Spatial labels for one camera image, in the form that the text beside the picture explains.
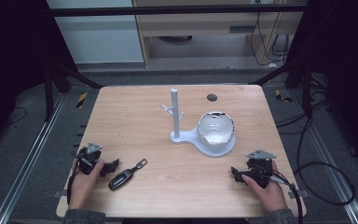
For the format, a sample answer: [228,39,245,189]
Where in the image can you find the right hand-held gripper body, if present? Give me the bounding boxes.
[244,149,278,189]

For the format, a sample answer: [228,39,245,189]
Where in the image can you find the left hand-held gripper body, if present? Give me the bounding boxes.
[74,141,106,175]

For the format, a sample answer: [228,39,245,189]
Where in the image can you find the black car key fob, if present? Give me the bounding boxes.
[107,158,148,191]

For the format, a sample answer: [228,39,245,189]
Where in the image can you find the person's left hand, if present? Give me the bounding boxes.
[68,158,106,210]

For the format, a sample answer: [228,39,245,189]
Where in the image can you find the person's right hand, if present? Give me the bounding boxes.
[241,161,289,214]

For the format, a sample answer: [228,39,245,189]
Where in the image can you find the white bowl with dark rim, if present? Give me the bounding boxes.
[196,110,236,147]

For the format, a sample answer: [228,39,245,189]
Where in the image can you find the yellow black striped tape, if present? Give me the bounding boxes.
[76,91,89,109]
[274,89,294,104]

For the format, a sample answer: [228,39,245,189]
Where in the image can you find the black metal stand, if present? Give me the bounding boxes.
[42,57,104,123]
[248,57,314,118]

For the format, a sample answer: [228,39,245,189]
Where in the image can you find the white key stand with pole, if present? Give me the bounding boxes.
[161,88,238,159]

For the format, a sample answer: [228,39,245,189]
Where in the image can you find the white cabinet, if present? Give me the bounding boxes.
[46,0,145,65]

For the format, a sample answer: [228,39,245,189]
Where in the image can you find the black curtain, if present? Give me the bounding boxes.
[287,0,358,174]
[0,0,79,157]

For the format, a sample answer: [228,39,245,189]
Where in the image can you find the light wooden desk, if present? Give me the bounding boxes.
[131,0,308,68]

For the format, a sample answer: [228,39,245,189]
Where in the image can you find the black horizontal bar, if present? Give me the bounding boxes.
[48,5,309,18]

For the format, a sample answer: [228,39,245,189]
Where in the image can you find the left hand-held gripper cable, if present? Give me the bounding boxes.
[66,157,79,206]

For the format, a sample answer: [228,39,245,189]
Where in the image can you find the hand-held gripper cable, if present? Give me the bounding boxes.
[255,164,304,224]
[66,157,79,206]

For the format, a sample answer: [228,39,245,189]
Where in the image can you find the black looped floor cable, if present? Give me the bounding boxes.
[274,113,357,207]

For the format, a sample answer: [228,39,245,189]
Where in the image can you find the right hand-held gripper cable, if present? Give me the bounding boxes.
[255,164,304,224]

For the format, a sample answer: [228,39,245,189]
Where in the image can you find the aluminium floor rail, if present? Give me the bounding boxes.
[291,89,358,224]
[0,92,67,224]

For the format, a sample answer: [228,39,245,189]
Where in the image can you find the black hanging cables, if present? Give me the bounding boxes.
[249,11,291,67]

